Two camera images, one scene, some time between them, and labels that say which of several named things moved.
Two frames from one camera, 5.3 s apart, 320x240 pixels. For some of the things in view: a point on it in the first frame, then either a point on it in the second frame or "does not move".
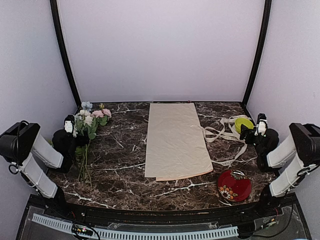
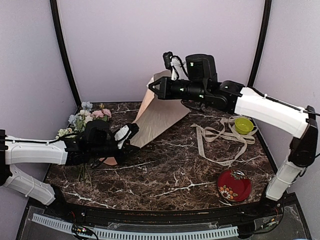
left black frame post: [54, 10] does not move
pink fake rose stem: [102, 115] does not move
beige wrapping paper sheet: [176, 148] -> [154, 113]
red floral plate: [234, 185] does not move
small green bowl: [239, 121] does not move
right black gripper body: [259, 148] -> [193, 90]
